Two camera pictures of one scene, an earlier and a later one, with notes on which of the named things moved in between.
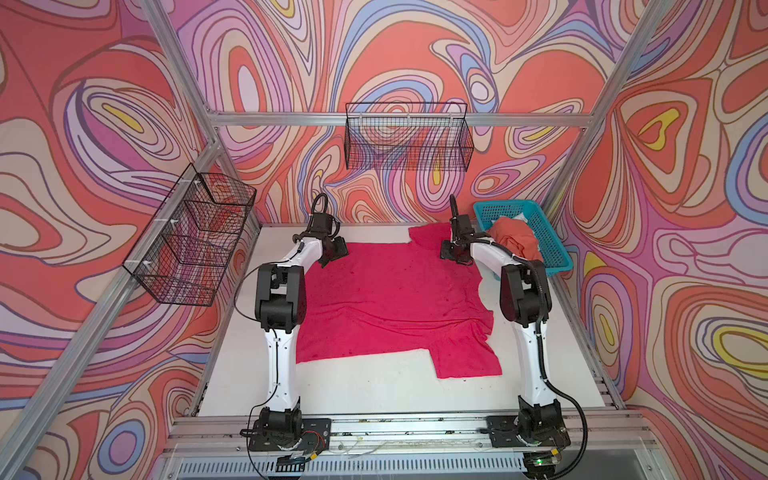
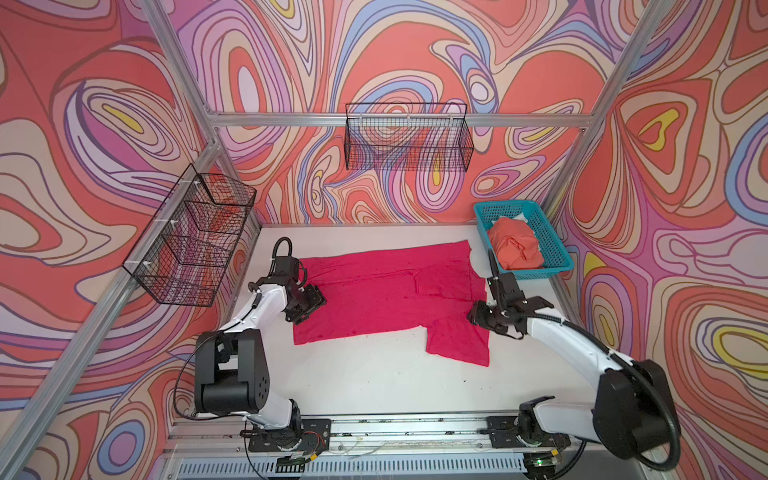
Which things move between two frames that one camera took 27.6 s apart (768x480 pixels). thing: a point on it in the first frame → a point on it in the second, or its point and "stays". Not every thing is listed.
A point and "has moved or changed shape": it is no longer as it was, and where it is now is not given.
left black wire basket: x=186 y=250 stays
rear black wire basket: x=407 y=136 stays
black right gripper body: x=451 y=250 → x=492 y=317
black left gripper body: x=338 y=248 → x=307 y=301
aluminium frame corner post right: x=641 y=36 stays
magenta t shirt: x=393 y=297 has moved or changed shape
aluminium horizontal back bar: x=402 y=119 stays
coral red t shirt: x=516 y=237 stays
